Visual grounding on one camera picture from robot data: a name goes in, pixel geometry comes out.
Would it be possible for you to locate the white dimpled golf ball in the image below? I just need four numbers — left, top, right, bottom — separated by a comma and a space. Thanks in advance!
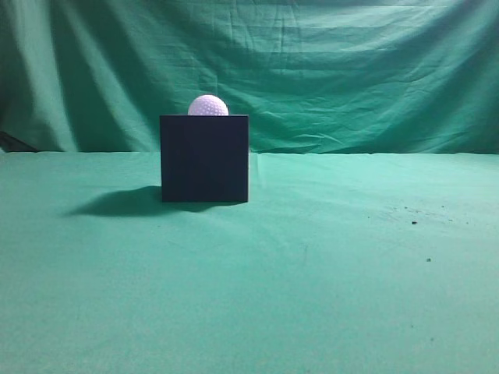
188, 94, 229, 116

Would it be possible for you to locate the black cube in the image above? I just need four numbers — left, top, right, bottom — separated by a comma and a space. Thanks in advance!
159, 115, 250, 203

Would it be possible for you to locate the green table cloth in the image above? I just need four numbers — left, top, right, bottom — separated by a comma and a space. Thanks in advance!
1, 153, 498, 373

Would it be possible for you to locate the green backdrop cloth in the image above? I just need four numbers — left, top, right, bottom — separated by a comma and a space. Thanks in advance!
1, 1, 498, 153

